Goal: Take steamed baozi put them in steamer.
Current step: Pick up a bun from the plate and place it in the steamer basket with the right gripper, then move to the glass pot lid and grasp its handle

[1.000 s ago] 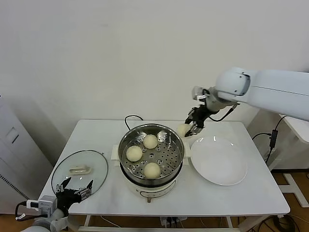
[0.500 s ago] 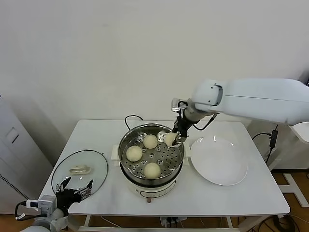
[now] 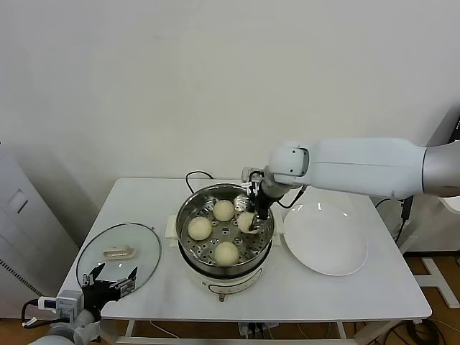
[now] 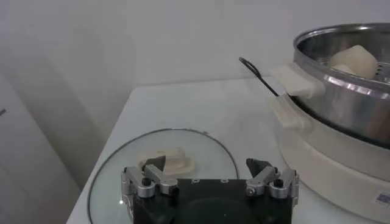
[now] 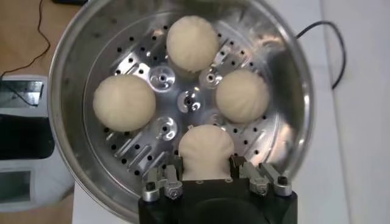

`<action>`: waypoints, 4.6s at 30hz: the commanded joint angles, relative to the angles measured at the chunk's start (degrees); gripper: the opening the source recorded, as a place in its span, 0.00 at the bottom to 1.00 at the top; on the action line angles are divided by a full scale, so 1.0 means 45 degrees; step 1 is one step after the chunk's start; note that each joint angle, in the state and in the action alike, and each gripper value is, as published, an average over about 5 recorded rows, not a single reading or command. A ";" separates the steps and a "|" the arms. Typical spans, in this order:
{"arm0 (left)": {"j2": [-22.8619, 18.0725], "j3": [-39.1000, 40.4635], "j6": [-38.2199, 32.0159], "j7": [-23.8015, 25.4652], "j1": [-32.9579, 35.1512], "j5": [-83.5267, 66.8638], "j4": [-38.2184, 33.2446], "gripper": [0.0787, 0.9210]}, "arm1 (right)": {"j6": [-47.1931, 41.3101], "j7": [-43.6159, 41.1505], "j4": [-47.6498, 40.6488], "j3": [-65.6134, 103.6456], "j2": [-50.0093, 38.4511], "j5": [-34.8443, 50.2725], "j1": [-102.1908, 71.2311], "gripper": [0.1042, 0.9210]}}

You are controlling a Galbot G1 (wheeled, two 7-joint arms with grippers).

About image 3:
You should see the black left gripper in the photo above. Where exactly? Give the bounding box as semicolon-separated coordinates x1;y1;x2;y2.
82;263;139;316

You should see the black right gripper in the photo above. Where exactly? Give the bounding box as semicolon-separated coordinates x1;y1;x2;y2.
247;185;276;234

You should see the white steamed baozi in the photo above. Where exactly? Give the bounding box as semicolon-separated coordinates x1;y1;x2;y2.
213;200;236;221
188;216;213;242
237;212;258;235
214;241;240;267

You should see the glass pot lid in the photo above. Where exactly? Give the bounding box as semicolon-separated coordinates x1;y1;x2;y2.
75;222;162;299

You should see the steel steamer pot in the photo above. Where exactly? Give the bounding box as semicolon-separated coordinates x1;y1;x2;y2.
177;183;276;269

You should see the cream electric cooker base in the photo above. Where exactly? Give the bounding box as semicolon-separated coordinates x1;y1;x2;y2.
164;211;287;303

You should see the white round plate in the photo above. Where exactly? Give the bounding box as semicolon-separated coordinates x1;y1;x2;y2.
283;201;369;277

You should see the white metal cabinet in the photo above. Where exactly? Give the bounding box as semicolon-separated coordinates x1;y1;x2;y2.
0;142;80;319

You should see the white power strip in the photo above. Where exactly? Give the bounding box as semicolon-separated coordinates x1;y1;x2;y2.
239;322;280;339

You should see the open laptop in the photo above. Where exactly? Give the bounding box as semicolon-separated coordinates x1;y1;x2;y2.
448;116;460;143

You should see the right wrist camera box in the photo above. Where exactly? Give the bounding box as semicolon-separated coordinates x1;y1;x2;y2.
241;167;266;188

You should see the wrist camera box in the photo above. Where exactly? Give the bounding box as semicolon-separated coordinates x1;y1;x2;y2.
38;290;86;321
241;167;266;188

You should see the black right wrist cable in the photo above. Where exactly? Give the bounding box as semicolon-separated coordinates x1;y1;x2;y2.
275;185;307;210

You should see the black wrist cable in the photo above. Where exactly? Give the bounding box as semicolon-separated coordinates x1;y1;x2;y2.
275;185;307;210
22;300;42;328

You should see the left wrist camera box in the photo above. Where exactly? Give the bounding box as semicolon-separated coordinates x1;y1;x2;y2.
38;290;86;321

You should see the black cooker power cable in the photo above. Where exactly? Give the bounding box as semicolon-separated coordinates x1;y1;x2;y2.
185;170;215;195

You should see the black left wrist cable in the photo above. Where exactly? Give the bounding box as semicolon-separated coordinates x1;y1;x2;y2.
22;300;42;328

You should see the black looped adapter cable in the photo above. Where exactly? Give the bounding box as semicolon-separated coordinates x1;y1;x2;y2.
375;197;403;210

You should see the white table frame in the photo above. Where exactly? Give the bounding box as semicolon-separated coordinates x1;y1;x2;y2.
100;318;425;345

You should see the black hanging adapter cable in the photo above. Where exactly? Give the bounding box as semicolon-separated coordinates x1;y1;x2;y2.
395;218;410;244

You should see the black floor cable bundle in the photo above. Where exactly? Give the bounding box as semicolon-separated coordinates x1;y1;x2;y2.
405;318;449;345

